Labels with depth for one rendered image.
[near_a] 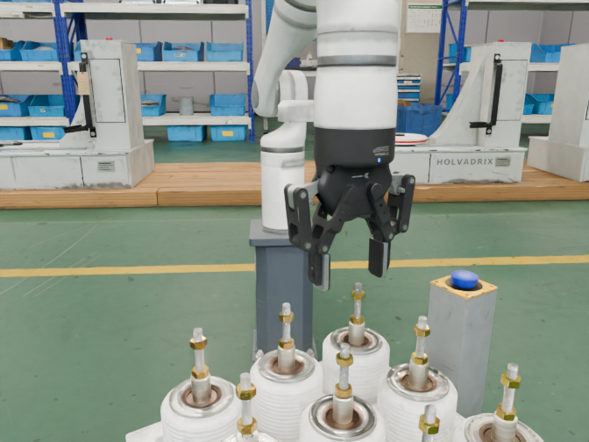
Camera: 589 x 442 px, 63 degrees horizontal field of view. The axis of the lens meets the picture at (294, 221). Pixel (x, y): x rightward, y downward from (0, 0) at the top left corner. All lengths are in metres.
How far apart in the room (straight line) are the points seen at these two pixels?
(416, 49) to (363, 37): 6.48
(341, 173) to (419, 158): 2.19
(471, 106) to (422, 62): 4.09
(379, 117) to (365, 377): 0.39
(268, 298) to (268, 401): 0.44
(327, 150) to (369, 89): 0.06
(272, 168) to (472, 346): 0.50
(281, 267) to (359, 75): 0.66
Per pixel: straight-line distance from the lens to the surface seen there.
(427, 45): 6.94
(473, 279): 0.76
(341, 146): 0.42
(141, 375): 1.13
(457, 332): 0.76
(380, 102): 0.42
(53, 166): 2.70
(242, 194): 2.45
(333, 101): 0.42
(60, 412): 1.09
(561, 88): 3.25
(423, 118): 5.04
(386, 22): 0.43
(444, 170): 2.67
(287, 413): 0.64
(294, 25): 0.84
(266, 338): 1.09
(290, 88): 0.97
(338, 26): 0.42
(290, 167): 0.98
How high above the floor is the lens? 0.61
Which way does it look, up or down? 16 degrees down
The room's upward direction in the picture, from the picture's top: straight up
